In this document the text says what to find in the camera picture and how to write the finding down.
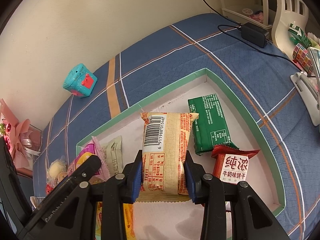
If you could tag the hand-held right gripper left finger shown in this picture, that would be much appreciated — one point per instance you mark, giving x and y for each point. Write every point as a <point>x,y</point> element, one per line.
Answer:
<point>137,177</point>

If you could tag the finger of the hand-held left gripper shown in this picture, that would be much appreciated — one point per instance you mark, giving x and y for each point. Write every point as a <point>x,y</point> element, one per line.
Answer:
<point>88,167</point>

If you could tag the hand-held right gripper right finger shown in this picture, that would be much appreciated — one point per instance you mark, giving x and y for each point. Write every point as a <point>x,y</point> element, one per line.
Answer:
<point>188,180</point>

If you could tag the pink swiss roll packet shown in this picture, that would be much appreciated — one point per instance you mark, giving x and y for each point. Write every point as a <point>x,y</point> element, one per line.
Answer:
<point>85,152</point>

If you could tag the yellow orange snack packet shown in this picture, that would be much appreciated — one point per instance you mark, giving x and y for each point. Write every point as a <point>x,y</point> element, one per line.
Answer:
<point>165,142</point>

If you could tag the white tray with green rim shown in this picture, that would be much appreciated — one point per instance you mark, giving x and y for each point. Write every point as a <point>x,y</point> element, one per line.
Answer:
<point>257,180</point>

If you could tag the pale green white packet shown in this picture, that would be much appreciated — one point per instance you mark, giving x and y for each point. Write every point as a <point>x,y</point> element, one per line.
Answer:
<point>112,152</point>

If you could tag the clear packet with yellow bun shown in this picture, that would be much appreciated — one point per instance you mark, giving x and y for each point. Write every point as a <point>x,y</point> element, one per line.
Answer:
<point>56,171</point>

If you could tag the yellow packet with red logo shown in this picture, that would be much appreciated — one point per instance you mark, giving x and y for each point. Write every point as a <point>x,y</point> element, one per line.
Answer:
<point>128,220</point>

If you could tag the red white biscuit packet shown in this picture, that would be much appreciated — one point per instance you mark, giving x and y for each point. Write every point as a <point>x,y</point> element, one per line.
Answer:
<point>233,167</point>

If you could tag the green snack packet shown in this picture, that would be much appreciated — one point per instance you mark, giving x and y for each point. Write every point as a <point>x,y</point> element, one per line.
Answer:
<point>210,125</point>

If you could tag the pink flower bouquet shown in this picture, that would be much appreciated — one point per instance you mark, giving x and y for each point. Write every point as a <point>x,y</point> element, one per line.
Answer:
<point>17,140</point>

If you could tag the teal toy house box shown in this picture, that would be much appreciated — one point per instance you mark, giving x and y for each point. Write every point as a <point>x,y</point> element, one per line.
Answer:
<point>77,80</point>

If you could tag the white phone stand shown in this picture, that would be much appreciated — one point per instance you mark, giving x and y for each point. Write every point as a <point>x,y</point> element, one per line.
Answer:
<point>305,92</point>

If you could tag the colourful sticker strip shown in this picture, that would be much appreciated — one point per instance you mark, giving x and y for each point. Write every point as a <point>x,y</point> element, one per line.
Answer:
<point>303,55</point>

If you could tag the cream plastic shelf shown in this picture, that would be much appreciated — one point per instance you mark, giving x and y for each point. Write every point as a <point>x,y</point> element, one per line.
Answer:
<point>237,13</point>

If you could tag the white plastic chair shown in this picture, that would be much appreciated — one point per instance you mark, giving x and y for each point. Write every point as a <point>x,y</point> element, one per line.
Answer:
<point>282,30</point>

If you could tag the green carton box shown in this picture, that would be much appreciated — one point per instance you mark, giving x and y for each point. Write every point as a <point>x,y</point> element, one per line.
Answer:
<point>298,36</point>

